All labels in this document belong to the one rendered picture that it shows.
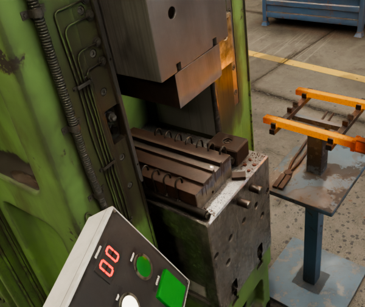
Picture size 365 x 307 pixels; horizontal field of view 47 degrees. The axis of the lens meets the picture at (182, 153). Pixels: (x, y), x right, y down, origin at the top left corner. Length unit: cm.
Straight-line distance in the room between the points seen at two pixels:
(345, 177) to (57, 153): 112
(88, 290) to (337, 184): 113
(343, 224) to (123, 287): 182
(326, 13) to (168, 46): 402
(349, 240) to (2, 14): 204
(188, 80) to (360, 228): 167
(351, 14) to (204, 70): 379
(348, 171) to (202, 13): 95
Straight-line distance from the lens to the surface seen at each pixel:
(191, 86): 110
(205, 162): 135
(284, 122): 154
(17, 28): 91
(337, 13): 490
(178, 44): 103
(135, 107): 168
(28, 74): 93
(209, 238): 128
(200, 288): 159
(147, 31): 96
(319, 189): 168
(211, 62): 116
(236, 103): 162
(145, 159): 141
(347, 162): 182
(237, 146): 142
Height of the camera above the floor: 179
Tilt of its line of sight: 35 degrees down
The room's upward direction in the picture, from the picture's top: 10 degrees counter-clockwise
